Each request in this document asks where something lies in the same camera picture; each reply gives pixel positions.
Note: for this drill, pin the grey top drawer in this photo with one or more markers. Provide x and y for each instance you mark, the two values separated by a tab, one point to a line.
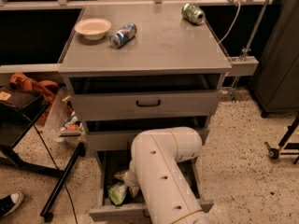
143	97

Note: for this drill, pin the black and white sneaker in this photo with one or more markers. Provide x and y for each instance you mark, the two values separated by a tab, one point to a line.
10	203

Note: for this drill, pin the dark cabinet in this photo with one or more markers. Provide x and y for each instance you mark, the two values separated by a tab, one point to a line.
275	84

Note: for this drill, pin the green soda can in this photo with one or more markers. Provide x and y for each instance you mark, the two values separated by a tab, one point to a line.
193	13

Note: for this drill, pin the clear plastic bag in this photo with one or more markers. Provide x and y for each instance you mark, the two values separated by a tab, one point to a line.
59	114

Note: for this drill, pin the black wheeled stand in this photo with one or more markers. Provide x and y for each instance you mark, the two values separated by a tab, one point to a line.
285	146

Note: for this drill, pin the grey bottom drawer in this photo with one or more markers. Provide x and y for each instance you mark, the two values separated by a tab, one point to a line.
110	163

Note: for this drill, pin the orange cloth bag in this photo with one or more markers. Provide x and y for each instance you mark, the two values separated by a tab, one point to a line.
48	88

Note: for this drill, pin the blue soda can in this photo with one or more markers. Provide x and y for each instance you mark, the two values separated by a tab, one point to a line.
123	35

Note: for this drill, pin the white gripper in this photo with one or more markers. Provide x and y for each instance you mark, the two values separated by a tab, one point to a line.
131	178

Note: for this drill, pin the white paper bowl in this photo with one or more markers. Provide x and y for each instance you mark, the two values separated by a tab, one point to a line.
93	29

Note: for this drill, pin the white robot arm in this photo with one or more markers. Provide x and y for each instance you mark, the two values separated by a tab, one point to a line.
155	156

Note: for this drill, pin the green rice chip bag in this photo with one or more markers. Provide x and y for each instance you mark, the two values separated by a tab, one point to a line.
117	193

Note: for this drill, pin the grey drawer cabinet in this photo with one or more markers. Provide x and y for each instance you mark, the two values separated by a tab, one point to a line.
165	44

